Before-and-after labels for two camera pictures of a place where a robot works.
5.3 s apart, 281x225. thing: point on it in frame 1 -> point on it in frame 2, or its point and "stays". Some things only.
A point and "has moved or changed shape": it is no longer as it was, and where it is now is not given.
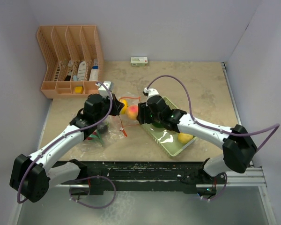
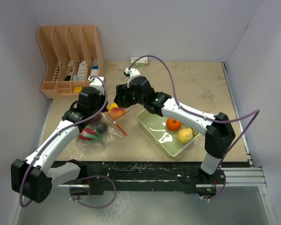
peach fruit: (132, 112) has moved or changed shape
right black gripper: (142, 116) -> (123, 90)
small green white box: (136, 61) stays
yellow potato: (183, 138) stays
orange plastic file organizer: (73, 57) stays
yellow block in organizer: (78, 89) stays
